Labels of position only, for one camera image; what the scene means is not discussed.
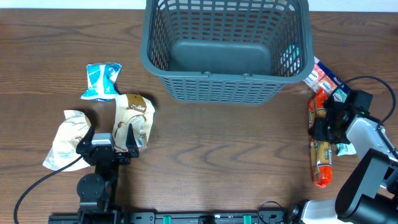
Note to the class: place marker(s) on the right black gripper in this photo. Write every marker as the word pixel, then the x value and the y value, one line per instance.
pixel 319 133

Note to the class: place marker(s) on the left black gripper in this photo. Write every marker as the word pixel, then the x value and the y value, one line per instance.
pixel 125 158

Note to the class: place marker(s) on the mint green wipes pack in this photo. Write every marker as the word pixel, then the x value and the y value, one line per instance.
pixel 345 149

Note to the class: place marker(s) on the orange long biscuit pack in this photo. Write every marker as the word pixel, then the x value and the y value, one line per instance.
pixel 320 151

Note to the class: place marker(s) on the multipack tissue packets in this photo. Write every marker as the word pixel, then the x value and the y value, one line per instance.
pixel 323 78

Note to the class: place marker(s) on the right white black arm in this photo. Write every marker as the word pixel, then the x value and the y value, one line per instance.
pixel 358 201

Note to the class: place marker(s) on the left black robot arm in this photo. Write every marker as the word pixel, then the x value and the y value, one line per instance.
pixel 97 190

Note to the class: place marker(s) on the cream crumpled snack pouch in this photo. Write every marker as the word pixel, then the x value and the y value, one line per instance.
pixel 69 134

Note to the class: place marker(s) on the brown beige snack pouch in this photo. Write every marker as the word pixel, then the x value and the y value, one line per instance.
pixel 135 110

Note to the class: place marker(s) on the blue white snack packet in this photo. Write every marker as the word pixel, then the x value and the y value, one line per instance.
pixel 101 81

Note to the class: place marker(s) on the grey plastic basket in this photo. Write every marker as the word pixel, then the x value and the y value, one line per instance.
pixel 227 51

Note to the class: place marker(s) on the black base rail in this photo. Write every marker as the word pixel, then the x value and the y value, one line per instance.
pixel 264 216

